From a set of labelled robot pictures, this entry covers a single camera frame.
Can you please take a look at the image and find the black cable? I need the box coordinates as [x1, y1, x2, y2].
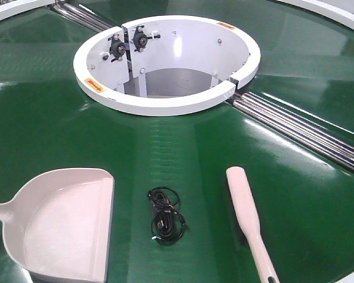
[147, 186, 186, 244]

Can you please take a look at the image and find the pink hand broom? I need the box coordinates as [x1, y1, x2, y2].
[226, 166, 280, 282]

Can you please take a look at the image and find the pink plastic dustpan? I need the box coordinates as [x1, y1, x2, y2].
[0, 168, 114, 282]

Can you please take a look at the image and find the yellow arrow sticker front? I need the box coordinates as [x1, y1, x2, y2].
[84, 78, 105, 93]

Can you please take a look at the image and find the orange sticker rear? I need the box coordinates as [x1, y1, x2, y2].
[217, 22, 235, 30]

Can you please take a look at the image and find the near steel roller set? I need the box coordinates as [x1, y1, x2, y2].
[228, 92, 354, 173]

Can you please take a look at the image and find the steel roller set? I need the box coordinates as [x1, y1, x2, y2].
[49, 1, 112, 32]
[228, 92, 354, 173]

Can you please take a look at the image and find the far steel roller set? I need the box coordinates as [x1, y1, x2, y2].
[49, 1, 112, 32]

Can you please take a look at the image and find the white outer rim right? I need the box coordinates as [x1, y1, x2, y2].
[280, 0, 354, 31]

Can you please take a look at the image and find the white rim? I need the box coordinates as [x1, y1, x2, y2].
[0, 0, 55, 21]
[280, 0, 354, 31]

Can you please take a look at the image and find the white outer rim left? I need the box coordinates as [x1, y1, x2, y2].
[0, 0, 55, 21]

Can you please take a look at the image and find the white inner conveyor ring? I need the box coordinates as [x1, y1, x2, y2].
[73, 15, 261, 117]

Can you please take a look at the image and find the right black bearing mount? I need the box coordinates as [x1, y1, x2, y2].
[132, 25, 161, 52]

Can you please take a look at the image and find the black bearing mount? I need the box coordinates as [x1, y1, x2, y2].
[109, 34, 126, 62]
[132, 25, 161, 52]

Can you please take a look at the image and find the left black bearing mount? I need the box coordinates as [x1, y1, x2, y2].
[109, 34, 126, 62]

